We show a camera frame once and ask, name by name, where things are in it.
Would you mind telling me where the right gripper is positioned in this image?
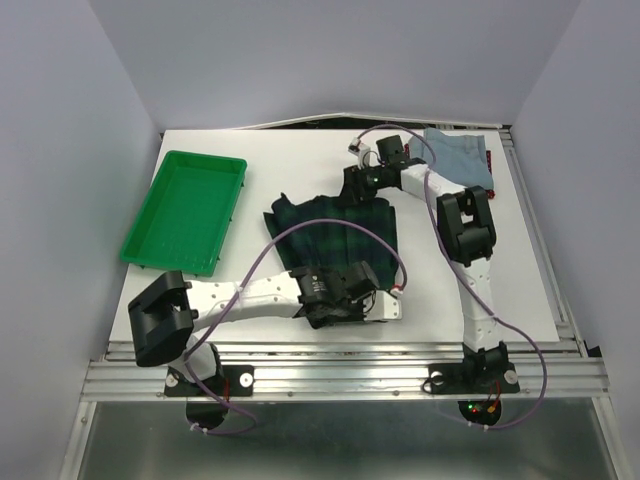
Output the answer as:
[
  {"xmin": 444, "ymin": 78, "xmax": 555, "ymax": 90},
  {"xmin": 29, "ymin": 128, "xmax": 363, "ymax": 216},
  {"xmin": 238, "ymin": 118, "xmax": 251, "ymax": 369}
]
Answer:
[{"xmin": 334, "ymin": 163, "xmax": 386, "ymax": 209}]

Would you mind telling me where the green navy plaid skirt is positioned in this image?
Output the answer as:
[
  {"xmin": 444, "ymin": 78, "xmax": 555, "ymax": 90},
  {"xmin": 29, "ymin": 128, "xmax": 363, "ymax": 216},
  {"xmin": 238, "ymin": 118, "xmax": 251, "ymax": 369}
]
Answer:
[{"xmin": 264, "ymin": 195, "xmax": 399, "ymax": 289}]

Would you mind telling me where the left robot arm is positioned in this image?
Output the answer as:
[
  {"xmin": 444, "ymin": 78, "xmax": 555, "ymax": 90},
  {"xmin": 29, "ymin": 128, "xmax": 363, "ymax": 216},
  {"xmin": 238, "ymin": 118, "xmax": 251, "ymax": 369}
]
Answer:
[{"xmin": 128, "ymin": 262, "xmax": 379, "ymax": 394}]

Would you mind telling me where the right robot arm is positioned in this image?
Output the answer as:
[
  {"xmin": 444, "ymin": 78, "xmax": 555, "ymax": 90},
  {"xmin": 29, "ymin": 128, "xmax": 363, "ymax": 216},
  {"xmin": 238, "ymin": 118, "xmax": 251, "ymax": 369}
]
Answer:
[{"xmin": 339, "ymin": 135, "xmax": 520, "ymax": 395}]

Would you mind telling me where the light blue denim skirt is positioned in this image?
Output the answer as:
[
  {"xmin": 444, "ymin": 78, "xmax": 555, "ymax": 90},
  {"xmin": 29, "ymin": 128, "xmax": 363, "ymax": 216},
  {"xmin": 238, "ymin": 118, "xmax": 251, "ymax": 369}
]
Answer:
[{"xmin": 408, "ymin": 128, "xmax": 494, "ymax": 190}]

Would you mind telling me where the red polka dot skirt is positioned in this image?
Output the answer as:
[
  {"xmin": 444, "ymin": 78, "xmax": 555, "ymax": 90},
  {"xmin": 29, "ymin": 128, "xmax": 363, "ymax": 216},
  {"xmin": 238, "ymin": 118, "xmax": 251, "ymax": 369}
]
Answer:
[{"xmin": 432, "ymin": 138, "xmax": 495, "ymax": 200}]

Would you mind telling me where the green plastic tray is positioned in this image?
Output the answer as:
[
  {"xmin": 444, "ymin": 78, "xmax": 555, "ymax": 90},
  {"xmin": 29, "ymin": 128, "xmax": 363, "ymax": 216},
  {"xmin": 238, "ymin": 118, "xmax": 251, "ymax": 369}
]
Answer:
[{"xmin": 120, "ymin": 150, "xmax": 247, "ymax": 277}]

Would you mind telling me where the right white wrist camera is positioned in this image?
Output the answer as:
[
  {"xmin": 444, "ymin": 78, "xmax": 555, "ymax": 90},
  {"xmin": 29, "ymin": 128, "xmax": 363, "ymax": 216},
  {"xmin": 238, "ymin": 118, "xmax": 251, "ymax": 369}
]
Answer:
[{"xmin": 348, "ymin": 137, "xmax": 372, "ymax": 169}]

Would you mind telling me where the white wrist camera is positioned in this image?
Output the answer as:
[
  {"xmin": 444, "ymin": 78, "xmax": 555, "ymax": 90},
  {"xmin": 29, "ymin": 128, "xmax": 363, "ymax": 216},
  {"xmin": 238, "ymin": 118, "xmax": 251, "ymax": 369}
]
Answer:
[
  {"xmin": 348, "ymin": 137, "xmax": 372, "ymax": 169},
  {"xmin": 363, "ymin": 290, "xmax": 402, "ymax": 322}
]

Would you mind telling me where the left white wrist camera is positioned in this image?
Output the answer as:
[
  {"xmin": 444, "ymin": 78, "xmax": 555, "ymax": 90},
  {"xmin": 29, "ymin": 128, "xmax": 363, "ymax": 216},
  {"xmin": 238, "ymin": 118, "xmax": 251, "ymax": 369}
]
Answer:
[{"xmin": 363, "ymin": 290, "xmax": 402, "ymax": 322}]

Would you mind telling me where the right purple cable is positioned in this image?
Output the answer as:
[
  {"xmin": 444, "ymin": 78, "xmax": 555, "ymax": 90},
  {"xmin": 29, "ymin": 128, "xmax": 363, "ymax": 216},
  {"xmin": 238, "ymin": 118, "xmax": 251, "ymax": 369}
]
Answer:
[{"xmin": 349, "ymin": 123, "xmax": 546, "ymax": 432}]

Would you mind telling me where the purple cable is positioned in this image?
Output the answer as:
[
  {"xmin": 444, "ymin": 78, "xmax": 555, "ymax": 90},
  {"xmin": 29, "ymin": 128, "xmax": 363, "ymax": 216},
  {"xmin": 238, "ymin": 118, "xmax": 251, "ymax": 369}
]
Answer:
[
  {"xmin": 182, "ymin": 219, "xmax": 407, "ymax": 437},
  {"xmin": 349, "ymin": 123, "xmax": 546, "ymax": 432}
]

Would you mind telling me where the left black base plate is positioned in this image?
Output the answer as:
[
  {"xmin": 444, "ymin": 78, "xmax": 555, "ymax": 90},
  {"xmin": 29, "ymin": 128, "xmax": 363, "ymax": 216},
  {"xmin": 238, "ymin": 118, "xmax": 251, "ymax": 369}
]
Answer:
[{"xmin": 164, "ymin": 365, "xmax": 255, "ymax": 400}]

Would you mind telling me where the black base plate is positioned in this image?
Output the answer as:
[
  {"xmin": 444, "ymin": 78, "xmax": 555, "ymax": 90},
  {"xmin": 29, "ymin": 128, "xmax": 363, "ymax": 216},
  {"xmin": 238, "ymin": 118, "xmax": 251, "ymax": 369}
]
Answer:
[
  {"xmin": 164, "ymin": 365, "xmax": 255, "ymax": 400},
  {"xmin": 421, "ymin": 363, "xmax": 520, "ymax": 396}
]

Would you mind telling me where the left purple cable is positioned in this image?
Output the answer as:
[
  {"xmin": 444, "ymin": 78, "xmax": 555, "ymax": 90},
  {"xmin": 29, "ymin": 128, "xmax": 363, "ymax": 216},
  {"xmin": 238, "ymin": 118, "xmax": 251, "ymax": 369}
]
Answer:
[{"xmin": 182, "ymin": 219, "xmax": 407, "ymax": 437}]

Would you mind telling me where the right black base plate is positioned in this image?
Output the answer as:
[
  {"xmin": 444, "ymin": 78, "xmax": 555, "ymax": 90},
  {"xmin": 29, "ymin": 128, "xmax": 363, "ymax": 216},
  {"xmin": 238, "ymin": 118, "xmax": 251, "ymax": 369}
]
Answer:
[{"xmin": 421, "ymin": 363, "xmax": 520, "ymax": 396}]

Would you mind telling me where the aluminium rail frame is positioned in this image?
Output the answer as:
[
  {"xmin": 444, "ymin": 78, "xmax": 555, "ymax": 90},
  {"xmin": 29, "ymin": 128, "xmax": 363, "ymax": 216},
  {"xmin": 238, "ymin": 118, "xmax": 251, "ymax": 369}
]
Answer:
[{"xmin": 61, "ymin": 125, "xmax": 635, "ymax": 479}]

